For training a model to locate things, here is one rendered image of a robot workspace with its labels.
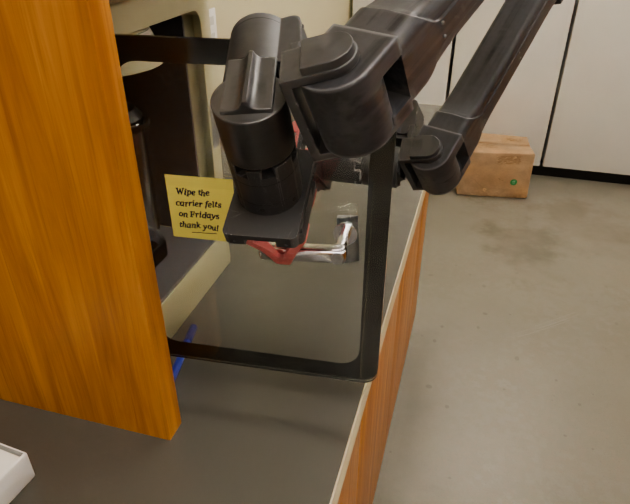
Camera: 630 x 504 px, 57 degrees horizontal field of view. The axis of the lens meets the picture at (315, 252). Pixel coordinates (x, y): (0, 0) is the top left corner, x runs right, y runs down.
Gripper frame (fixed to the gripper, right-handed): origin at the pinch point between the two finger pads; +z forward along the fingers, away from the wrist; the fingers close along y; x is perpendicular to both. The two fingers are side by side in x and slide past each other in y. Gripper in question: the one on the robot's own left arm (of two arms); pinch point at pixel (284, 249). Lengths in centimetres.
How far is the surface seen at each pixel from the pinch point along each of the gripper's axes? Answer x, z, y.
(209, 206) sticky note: -9.3, 0.0, -4.8
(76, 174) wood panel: -18.3, -9.8, 0.1
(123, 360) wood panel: -18.3, 10.8, 9.4
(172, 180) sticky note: -13.1, -2.5, -6.0
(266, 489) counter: -1.2, 19.9, 18.8
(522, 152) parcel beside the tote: 69, 197, -212
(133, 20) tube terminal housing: -20.5, -10.4, -22.6
